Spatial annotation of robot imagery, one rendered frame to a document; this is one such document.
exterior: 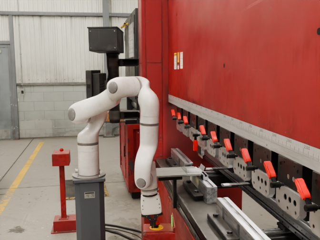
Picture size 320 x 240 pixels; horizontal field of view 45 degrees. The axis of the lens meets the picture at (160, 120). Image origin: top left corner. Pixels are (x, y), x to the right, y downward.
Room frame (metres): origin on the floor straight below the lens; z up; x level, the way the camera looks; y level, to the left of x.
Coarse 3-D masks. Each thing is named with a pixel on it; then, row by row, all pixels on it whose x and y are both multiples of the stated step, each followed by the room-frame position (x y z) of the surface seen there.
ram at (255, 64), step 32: (192, 0) 2.33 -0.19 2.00; (224, 0) 1.75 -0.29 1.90; (256, 0) 1.40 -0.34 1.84; (288, 0) 1.17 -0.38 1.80; (192, 32) 2.33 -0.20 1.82; (224, 32) 1.74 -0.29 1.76; (256, 32) 1.40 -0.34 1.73; (288, 32) 1.16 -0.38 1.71; (192, 64) 2.32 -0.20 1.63; (224, 64) 1.74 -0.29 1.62; (256, 64) 1.39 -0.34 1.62; (288, 64) 1.16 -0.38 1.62; (192, 96) 2.32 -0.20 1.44; (224, 96) 1.73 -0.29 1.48; (256, 96) 1.38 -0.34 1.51; (288, 96) 1.15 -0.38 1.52; (224, 128) 1.73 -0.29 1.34; (288, 128) 1.14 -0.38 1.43
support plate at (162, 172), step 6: (156, 168) 2.33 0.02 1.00; (162, 168) 2.33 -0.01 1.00; (168, 168) 2.33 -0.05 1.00; (174, 168) 2.33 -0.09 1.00; (180, 168) 2.33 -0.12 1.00; (162, 174) 2.19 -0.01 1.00; (168, 174) 2.19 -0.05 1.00; (174, 174) 2.19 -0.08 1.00; (180, 174) 2.19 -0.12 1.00; (186, 174) 2.19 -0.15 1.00; (192, 174) 2.19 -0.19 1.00; (198, 174) 2.20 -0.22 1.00
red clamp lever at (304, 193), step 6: (294, 180) 1.01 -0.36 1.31; (300, 180) 1.00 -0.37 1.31; (300, 186) 0.99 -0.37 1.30; (306, 186) 0.99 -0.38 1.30; (300, 192) 0.98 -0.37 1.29; (306, 192) 0.97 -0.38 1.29; (306, 198) 0.97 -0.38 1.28; (306, 204) 0.96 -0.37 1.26; (312, 204) 0.95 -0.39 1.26; (306, 210) 0.94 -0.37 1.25; (312, 210) 0.94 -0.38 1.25
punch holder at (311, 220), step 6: (312, 174) 1.00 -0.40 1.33; (318, 174) 0.97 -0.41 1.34; (312, 180) 1.00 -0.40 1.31; (318, 180) 0.97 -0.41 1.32; (312, 186) 1.00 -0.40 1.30; (318, 186) 0.97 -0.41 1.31; (312, 192) 1.00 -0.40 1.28; (318, 192) 0.97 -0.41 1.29; (312, 198) 0.99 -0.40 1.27; (318, 198) 0.97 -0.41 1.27; (318, 204) 0.97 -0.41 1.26; (318, 210) 0.96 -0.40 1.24; (312, 216) 0.98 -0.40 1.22; (318, 216) 0.96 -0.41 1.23; (312, 222) 0.98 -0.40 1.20; (318, 222) 0.96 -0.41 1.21; (312, 228) 0.98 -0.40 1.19; (318, 228) 0.96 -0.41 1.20; (318, 234) 0.96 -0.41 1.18
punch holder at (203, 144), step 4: (200, 120) 2.13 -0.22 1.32; (204, 120) 2.05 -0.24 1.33; (208, 120) 2.04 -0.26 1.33; (200, 124) 2.13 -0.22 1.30; (204, 124) 2.05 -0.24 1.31; (200, 132) 2.14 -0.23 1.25; (200, 136) 2.11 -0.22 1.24; (200, 140) 2.11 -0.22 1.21; (204, 140) 2.04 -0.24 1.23; (200, 144) 2.11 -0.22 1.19; (204, 144) 2.04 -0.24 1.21; (204, 148) 2.05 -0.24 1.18
